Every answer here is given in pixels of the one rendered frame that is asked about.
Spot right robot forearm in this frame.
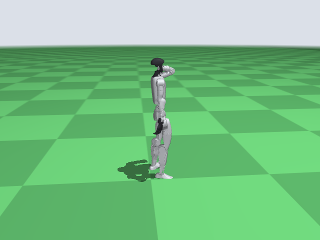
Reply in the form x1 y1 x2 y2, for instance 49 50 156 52
158 99 166 122

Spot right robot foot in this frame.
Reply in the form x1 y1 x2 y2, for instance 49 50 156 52
155 172 173 179

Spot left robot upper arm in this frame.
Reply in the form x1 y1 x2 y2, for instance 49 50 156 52
160 67 175 78

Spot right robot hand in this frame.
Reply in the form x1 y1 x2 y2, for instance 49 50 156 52
153 118 164 135

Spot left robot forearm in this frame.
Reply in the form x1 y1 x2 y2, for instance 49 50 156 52
157 65 171 74

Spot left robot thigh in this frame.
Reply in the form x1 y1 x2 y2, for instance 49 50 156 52
151 113 163 147

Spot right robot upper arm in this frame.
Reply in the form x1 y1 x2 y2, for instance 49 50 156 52
156 78 166 104

